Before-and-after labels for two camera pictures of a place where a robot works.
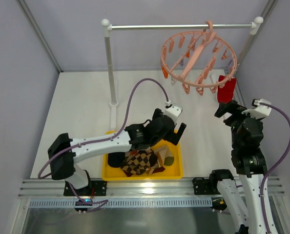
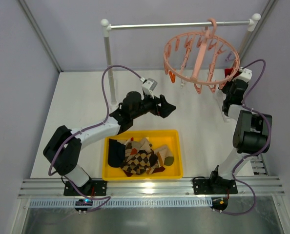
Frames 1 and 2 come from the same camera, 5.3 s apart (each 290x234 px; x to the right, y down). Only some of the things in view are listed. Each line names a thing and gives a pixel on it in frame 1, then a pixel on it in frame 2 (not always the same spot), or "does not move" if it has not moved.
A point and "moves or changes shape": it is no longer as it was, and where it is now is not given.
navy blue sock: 116,159 does not move
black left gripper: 174,136 -> 160,106
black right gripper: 232,111 -> 229,82
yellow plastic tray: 173,170 does not move
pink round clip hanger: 208,36 moves or changes shape
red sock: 225,94 moves or changes shape
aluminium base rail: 178,187 does not move
